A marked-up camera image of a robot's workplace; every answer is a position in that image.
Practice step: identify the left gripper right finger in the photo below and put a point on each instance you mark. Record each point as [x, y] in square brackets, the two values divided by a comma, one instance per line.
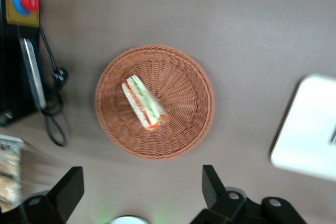
[218, 200]

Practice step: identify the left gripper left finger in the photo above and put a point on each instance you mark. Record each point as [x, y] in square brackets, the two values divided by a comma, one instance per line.
[63, 195]

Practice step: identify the triangle sandwich with vegetables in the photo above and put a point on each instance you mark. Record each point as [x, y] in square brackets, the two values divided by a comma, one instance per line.
[143, 102]

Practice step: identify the round brown wicker basket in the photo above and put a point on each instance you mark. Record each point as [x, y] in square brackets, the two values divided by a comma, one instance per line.
[181, 103]

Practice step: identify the cream plastic tray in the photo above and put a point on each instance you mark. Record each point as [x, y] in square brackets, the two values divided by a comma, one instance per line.
[307, 129]

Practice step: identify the clear bag of crackers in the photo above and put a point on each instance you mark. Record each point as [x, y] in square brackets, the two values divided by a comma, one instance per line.
[9, 192]
[9, 155]

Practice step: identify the black heating appliance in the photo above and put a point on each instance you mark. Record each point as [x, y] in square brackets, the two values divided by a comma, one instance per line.
[10, 77]

